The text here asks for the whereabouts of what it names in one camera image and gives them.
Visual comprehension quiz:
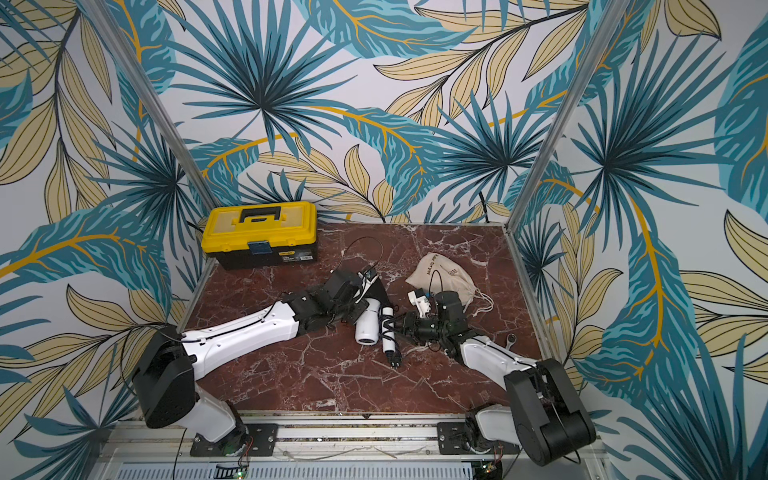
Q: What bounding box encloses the white hair dryer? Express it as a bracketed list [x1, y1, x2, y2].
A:
[355, 298, 402, 369]

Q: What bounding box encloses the black drawstring dryer bag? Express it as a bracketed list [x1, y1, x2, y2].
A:
[342, 278, 393, 324]

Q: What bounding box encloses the yellow black toolbox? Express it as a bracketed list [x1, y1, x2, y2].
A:
[201, 201, 318, 270]

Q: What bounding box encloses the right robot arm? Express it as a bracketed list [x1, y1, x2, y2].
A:
[391, 289, 597, 466]

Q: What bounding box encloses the beige drawstring dryer bag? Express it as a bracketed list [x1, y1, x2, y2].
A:
[406, 252, 495, 316]

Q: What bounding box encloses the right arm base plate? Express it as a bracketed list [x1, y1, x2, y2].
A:
[436, 420, 521, 455]

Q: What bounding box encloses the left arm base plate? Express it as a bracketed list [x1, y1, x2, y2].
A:
[190, 423, 279, 457]

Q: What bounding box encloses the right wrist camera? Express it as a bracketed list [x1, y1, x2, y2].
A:
[408, 288, 431, 319]

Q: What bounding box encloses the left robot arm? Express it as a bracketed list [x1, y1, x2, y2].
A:
[128, 268, 388, 456]

